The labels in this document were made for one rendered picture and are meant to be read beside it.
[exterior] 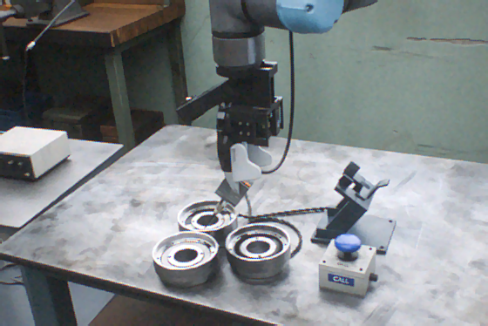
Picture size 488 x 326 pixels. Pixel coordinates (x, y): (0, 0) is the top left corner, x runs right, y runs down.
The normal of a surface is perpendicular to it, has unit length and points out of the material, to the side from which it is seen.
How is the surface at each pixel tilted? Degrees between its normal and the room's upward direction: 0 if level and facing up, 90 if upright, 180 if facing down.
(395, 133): 90
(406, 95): 90
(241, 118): 90
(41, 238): 0
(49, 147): 90
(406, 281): 0
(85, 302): 0
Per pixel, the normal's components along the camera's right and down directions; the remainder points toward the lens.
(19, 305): -0.07, -0.89
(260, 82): -0.37, 0.43
